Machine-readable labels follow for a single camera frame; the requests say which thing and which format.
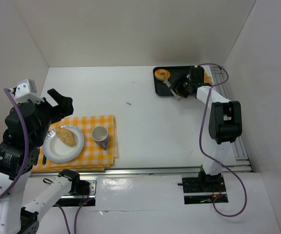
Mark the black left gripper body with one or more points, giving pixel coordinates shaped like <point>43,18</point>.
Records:
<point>51,107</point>

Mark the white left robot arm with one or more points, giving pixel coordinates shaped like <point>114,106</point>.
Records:
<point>27,126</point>

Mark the aluminium side rail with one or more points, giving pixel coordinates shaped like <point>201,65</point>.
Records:
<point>233,115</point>

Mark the stainless steel serving tongs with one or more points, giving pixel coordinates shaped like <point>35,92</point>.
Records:
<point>167,83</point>

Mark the white ceramic plate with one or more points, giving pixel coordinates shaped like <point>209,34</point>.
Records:
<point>57,151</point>

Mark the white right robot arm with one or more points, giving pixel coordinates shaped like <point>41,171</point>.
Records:
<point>224,126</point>

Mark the purple ceramic mug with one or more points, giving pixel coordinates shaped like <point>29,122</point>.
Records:
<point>100,136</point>

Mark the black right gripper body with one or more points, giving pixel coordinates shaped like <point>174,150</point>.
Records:
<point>182,85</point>

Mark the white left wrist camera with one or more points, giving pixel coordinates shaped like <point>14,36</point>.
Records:
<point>26,91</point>

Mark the yellow checkered cloth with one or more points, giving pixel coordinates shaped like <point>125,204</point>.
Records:
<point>92,156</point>

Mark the oval bread roll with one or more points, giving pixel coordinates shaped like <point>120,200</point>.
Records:
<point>66,136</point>

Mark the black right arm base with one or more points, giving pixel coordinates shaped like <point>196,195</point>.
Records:
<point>195,193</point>

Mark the dark cutlery handle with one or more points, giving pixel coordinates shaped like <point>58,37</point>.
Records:
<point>44,159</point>

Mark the ring donut bread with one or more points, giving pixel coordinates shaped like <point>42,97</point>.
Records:
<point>162,74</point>

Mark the aluminium front rail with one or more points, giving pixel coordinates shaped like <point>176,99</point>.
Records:
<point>143,171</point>

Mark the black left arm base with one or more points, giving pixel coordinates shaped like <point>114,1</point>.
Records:
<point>86,191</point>

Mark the black food tray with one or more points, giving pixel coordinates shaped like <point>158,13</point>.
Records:
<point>160,88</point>

